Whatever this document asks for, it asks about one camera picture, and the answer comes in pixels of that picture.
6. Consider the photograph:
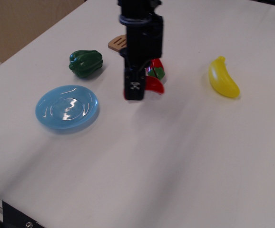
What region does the light blue plastic plate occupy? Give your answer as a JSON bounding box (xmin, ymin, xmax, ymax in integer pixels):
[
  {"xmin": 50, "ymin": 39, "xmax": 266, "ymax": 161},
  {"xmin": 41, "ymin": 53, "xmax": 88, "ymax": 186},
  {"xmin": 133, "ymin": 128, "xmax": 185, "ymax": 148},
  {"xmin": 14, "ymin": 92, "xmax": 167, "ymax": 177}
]
[{"xmin": 35, "ymin": 85, "xmax": 99, "ymax": 130}]

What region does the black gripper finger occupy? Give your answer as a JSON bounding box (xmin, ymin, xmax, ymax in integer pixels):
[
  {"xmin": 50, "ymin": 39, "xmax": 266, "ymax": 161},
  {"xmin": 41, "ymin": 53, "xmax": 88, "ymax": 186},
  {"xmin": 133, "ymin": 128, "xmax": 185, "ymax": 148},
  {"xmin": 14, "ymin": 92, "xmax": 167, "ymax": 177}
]
[{"xmin": 124, "ymin": 67, "xmax": 146, "ymax": 101}]

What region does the green toy bell pepper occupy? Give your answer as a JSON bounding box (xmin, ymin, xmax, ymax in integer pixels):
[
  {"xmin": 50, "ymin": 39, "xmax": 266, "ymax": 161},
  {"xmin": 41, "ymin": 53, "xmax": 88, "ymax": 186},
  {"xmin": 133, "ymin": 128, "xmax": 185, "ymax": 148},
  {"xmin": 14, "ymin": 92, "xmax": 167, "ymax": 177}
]
[{"xmin": 69, "ymin": 50, "xmax": 103, "ymax": 78}]

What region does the wooden slotted spatula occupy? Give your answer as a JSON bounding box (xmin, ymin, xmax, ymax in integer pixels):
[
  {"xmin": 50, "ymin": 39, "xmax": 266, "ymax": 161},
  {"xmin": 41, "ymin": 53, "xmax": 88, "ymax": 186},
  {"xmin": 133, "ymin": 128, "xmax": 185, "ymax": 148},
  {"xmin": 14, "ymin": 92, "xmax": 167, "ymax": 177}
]
[{"xmin": 108, "ymin": 35, "xmax": 127, "ymax": 53}]

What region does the red and white toy sushi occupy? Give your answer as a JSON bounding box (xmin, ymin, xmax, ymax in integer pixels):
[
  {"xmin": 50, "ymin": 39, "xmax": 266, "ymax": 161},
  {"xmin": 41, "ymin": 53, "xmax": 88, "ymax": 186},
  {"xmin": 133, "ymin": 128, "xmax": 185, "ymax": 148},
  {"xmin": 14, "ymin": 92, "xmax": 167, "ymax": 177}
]
[{"xmin": 123, "ymin": 76, "xmax": 165, "ymax": 96}]

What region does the black metal corner bracket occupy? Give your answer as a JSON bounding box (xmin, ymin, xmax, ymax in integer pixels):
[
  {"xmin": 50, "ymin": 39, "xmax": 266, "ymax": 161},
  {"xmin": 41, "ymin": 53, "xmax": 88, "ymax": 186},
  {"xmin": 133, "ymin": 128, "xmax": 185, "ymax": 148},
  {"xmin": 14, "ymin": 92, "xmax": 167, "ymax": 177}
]
[{"xmin": 2, "ymin": 201, "xmax": 44, "ymax": 228}]

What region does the yellow toy banana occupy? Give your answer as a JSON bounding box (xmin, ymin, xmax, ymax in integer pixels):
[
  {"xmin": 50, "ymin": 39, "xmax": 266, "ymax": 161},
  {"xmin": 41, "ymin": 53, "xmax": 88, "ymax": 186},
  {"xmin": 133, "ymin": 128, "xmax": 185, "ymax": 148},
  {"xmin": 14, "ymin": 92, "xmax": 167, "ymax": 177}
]
[{"xmin": 208, "ymin": 56, "xmax": 240, "ymax": 98}]

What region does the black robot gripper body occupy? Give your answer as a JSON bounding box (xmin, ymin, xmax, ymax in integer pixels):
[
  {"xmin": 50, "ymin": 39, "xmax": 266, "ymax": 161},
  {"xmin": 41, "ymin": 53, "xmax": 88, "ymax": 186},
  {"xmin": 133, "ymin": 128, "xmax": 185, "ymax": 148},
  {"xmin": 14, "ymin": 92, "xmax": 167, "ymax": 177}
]
[{"xmin": 118, "ymin": 0, "xmax": 164, "ymax": 72}]

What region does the red and green toy pepper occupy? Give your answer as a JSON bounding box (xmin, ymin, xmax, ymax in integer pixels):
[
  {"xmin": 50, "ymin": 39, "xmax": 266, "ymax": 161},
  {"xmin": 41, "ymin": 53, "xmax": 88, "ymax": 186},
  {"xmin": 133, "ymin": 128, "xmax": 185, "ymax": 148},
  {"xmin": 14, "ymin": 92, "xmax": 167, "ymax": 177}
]
[{"xmin": 146, "ymin": 58, "xmax": 165, "ymax": 81}]

